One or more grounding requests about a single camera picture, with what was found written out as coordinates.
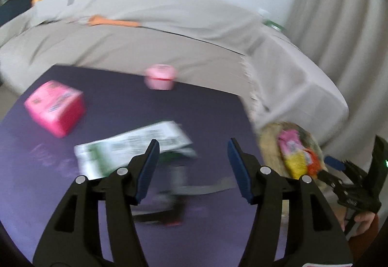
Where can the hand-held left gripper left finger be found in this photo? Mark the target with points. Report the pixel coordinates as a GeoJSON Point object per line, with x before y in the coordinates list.
{"type": "Point", "coordinates": [148, 170]}

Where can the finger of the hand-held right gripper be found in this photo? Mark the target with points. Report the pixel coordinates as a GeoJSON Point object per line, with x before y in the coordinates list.
{"type": "Point", "coordinates": [335, 163]}
{"type": "Point", "coordinates": [326, 177]}

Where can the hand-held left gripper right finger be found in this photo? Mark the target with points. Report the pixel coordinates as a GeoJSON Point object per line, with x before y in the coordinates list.
{"type": "Point", "coordinates": [239, 170]}

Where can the orange snack packet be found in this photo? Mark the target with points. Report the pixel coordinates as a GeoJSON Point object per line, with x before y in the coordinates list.
{"type": "Point", "coordinates": [313, 162]}

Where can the yellow snack packet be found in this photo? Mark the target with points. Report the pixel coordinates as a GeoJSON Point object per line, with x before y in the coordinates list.
{"type": "Point", "coordinates": [295, 165]}

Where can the white green carton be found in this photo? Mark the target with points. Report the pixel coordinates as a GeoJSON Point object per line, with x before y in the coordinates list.
{"type": "Point", "coordinates": [121, 148]}

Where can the gold patterned plastic bag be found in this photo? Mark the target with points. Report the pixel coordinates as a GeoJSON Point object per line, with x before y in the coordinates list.
{"type": "Point", "coordinates": [268, 142]}

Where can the dark plastic wrapper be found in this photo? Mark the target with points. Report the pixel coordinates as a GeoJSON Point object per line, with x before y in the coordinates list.
{"type": "Point", "coordinates": [175, 203]}

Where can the pink snack packet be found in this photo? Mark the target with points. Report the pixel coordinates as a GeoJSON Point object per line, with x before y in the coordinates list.
{"type": "Point", "coordinates": [289, 139]}

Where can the person's right forearm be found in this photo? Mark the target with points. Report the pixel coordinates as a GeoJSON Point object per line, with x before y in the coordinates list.
{"type": "Point", "coordinates": [368, 242]}

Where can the person's right hand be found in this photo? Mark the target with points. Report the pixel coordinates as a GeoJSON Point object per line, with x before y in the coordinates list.
{"type": "Point", "coordinates": [363, 221]}

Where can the purple table mat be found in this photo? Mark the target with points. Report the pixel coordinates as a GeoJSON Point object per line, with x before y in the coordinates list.
{"type": "Point", "coordinates": [121, 106]}

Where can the small pink cup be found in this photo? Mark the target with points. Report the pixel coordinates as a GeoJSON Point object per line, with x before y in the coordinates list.
{"type": "Point", "coordinates": [160, 76]}

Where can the pink tissue box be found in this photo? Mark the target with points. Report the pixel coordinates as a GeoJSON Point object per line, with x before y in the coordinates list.
{"type": "Point", "coordinates": [56, 107]}

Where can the grey covered sofa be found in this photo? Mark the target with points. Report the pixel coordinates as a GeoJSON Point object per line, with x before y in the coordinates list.
{"type": "Point", "coordinates": [151, 42]}

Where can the grey curtain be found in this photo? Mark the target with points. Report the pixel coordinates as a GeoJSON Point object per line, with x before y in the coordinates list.
{"type": "Point", "coordinates": [339, 27]}

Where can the green box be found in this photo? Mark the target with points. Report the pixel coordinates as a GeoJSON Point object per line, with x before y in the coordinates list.
{"type": "Point", "coordinates": [273, 25]}

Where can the orange back scratcher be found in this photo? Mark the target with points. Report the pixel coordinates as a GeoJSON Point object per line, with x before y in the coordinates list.
{"type": "Point", "coordinates": [115, 22]}

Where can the navy blue blanket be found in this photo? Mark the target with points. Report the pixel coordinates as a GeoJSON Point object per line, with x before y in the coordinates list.
{"type": "Point", "coordinates": [15, 9]}

